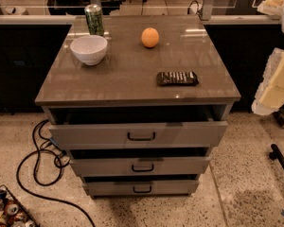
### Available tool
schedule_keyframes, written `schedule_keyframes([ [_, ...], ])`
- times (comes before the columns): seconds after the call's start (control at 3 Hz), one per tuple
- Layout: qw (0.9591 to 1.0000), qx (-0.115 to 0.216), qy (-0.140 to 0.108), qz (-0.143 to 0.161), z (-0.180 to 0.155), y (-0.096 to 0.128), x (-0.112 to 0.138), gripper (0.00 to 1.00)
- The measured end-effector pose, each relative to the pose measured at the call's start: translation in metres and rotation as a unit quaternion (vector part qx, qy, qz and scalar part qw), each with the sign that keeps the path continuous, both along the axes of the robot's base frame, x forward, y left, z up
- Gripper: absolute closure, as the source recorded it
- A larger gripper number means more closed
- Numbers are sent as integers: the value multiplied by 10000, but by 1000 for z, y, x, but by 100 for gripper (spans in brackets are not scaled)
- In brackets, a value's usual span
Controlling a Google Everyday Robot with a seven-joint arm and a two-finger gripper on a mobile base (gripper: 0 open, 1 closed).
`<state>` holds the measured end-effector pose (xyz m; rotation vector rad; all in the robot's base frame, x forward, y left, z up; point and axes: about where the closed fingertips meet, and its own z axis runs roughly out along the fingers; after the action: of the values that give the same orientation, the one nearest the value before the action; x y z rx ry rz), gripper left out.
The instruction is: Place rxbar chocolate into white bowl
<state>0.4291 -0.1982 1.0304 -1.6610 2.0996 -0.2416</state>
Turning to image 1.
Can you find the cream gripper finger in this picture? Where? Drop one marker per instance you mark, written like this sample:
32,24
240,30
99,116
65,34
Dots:
271,7
269,97

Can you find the black rxbar chocolate bar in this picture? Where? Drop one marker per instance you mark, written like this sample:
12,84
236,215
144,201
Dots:
188,78

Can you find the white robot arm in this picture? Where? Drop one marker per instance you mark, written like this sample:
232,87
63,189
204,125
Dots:
269,97

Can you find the white ceramic bowl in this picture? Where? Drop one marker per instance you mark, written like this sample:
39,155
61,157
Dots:
89,49

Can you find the black metal floor bar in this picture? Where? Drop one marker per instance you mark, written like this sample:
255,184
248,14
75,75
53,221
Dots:
276,154

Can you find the orange fruit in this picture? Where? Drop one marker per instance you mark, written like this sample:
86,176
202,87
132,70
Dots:
150,37

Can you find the grey drawer cabinet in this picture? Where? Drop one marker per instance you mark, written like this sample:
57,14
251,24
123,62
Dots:
122,89

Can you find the green soda can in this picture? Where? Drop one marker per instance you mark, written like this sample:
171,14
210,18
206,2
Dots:
93,14

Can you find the middle grey drawer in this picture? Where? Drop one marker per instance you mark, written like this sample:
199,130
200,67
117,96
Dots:
138,161

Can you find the grey drawer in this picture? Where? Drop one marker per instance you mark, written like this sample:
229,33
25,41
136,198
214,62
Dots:
206,133
138,161
150,185

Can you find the seated person in background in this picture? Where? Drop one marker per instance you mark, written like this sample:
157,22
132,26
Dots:
63,7

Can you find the bottom grey drawer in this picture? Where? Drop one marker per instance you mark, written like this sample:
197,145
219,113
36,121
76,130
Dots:
150,185

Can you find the top grey drawer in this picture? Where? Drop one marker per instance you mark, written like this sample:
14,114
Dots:
206,133

